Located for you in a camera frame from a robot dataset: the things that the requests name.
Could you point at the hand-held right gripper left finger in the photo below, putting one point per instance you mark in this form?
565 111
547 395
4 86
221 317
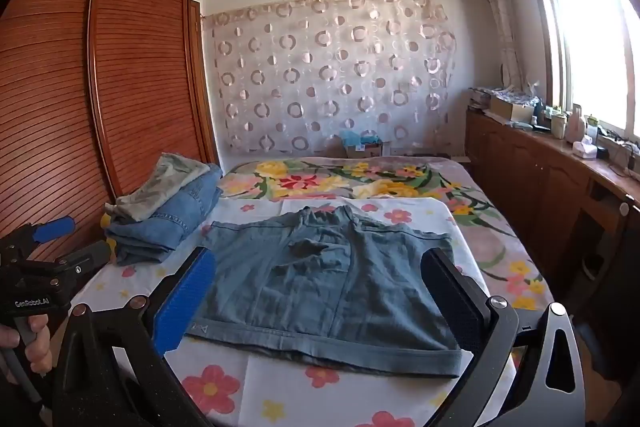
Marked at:
185 302

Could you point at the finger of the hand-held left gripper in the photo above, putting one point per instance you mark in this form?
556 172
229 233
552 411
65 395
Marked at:
90 254
55 229

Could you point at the folded denim jeans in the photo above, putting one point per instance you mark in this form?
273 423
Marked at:
170 217

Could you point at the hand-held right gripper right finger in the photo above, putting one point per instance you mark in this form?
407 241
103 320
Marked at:
450 297

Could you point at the white floral blanket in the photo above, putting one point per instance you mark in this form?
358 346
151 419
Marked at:
280 387

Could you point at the pink floral bedspread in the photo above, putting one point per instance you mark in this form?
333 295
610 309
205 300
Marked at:
480 227

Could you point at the person's left hand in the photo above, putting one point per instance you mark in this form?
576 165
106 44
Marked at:
37 342

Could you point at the sheer circle-pattern curtain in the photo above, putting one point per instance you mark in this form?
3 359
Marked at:
330 72

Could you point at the wooden side cabinet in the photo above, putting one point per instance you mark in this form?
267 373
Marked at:
540 187

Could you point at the white window curtain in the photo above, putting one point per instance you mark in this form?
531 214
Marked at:
500 17

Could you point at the wooden slatted wardrobe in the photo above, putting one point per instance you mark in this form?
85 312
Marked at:
130 72

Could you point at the blue-grey pants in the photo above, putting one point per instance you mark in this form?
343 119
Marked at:
320 287

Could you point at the window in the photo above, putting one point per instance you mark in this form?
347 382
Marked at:
590 37

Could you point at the cardboard box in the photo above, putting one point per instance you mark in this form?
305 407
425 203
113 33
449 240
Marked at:
367 149

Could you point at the pale pink bottle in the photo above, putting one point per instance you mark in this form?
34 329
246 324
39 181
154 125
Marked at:
577 124

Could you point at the folded grey-green garment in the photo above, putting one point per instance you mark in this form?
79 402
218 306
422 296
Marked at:
155 187

